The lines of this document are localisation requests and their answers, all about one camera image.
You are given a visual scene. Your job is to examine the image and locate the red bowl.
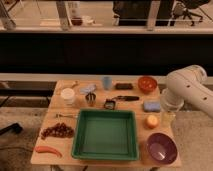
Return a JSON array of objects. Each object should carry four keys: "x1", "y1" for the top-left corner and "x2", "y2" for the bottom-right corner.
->
[{"x1": 138, "y1": 76, "x2": 157, "y2": 94}]

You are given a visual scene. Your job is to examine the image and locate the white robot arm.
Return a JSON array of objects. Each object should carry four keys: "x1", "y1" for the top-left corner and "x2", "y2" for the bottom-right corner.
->
[{"x1": 160, "y1": 65, "x2": 213, "y2": 127}]

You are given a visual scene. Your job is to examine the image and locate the green plastic tray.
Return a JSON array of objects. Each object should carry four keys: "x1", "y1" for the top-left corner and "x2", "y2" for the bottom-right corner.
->
[{"x1": 71, "y1": 109, "x2": 139, "y2": 161}]

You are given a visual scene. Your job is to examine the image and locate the orange fruit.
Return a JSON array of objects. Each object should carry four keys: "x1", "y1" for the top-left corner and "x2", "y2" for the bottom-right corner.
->
[{"x1": 145, "y1": 115, "x2": 159, "y2": 129}]

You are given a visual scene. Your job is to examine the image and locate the blue sponge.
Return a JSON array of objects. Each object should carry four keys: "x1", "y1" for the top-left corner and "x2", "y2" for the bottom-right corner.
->
[{"x1": 143, "y1": 101, "x2": 161, "y2": 112}]

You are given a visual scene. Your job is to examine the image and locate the purple bowl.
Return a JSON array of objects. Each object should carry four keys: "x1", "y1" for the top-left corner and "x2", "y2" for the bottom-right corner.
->
[{"x1": 146, "y1": 133, "x2": 178, "y2": 165}]

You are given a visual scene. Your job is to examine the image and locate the dark brown rectangular block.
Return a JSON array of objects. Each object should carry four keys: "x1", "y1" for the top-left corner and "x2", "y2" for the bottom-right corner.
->
[{"x1": 115, "y1": 83, "x2": 133, "y2": 90}]

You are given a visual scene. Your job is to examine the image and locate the small black square dish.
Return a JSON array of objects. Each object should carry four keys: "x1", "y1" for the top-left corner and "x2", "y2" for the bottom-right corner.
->
[{"x1": 104, "y1": 99, "x2": 116, "y2": 110}]

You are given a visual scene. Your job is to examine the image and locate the light blue cup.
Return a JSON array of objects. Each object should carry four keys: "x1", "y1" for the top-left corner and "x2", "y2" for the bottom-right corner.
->
[{"x1": 102, "y1": 76, "x2": 112, "y2": 90}]

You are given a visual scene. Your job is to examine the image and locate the small metal cup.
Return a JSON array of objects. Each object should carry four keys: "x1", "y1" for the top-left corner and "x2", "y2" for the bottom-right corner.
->
[{"x1": 85, "y1": 92, "x2": 96, "y2": 106}]

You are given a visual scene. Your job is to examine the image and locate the small beige spoon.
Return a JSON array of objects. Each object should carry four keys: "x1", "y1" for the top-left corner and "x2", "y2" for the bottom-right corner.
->
[{"x1": 59, "y1": 81, "x2": 78, "y2": 89}]

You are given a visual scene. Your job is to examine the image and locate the white lidded jar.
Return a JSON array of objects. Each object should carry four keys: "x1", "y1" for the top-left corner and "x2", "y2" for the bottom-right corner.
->
[{"x1": 60, "y1": 88, "x2": 75, "y2": 105}]

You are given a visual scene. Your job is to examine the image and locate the bunch of red grapes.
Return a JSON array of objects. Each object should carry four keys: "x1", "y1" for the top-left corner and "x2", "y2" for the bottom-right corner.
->
[{"x1": 41, "y1": 123, "x2": 74, "y2": 139}]

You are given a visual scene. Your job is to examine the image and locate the black office chair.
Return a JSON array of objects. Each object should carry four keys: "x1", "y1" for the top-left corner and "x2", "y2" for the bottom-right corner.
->
[{"x1": 170, "y1": 0, "x2": 211, "y2": 26}]

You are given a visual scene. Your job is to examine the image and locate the metal fork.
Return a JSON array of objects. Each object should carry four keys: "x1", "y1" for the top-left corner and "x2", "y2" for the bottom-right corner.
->
[{"x1": 55, "y1": 114, "x2": 78, "y2": 119}]

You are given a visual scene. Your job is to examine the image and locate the orange carrot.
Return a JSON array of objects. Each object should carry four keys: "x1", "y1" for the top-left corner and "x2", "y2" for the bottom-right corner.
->
[{"x1": 34, "y1": 146, "x2": 62, "y2": 158}]

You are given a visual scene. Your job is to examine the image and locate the dark red background container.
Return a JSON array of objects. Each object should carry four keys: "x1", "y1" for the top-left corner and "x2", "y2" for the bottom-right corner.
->
[{"x1": 71, "y1": 17, "x2": 83, "y2": 26}]

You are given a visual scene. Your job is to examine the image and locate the black object on floor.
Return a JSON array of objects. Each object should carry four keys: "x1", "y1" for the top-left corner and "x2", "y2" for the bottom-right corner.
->
[{"x1": 0, "y1": 123, "x2": 23, "y2": 135}]

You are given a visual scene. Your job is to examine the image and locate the black handled peeler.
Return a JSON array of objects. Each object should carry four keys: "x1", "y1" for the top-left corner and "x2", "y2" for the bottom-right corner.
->
[{"x1": 112, "y1": 96, "x2": 140, "y2": 101}]

